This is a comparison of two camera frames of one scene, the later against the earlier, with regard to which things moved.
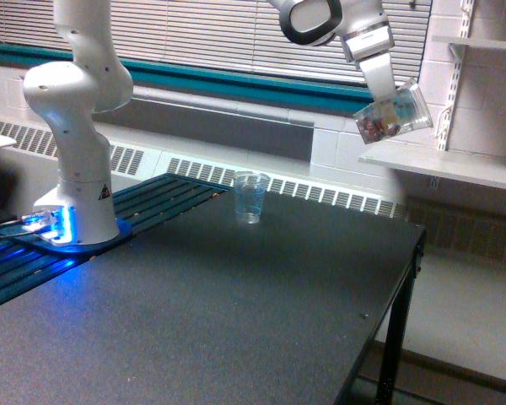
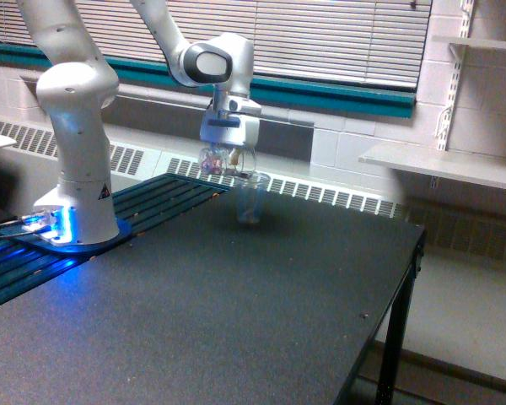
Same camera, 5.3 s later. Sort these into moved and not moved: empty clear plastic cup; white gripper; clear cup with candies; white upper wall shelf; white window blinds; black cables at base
Moved: clear cup with candies; white gripper
Not moved: white upper wall shelf; white window blinds; empty clear plastic cup; black cables at base
